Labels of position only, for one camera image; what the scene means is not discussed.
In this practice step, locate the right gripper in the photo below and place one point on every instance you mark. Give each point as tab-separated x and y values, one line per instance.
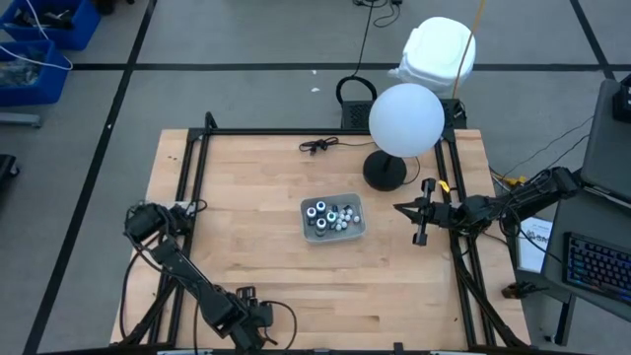
434	212

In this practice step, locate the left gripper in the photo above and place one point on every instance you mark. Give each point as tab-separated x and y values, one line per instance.
254	308

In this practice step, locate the large green food colouring bottle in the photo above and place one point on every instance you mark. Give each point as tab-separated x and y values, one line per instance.
331	217

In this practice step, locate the large blue food colouring bottle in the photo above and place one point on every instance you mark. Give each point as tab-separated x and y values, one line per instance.
321	205

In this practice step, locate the large black food colouring bottle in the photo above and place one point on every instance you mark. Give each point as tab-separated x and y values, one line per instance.
321	224

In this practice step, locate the large purple food colouring bottle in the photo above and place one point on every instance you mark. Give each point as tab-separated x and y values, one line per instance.
311	212

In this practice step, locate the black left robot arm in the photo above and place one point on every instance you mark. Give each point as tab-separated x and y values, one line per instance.
187	271

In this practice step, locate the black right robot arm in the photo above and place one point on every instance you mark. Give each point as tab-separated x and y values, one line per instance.
517	202

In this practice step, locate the grey plastic bin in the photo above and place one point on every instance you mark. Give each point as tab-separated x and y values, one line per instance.
355	234

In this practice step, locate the globe table lamp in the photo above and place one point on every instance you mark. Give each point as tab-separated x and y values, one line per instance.
406	120

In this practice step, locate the black perforated equipment box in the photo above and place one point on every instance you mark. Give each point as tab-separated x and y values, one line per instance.
355	116

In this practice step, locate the white printed paper sheet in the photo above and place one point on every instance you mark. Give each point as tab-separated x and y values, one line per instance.
535	246

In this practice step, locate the grey keyboard desk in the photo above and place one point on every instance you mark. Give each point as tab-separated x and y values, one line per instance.
567	232

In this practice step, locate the white lined trash bin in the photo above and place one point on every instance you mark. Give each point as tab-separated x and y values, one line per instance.
434	54

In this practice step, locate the black computer keyboard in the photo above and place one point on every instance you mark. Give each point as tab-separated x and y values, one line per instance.
601	268

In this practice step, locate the blue plastic crate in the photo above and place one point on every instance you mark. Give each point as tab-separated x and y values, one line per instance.
86	29
54	89

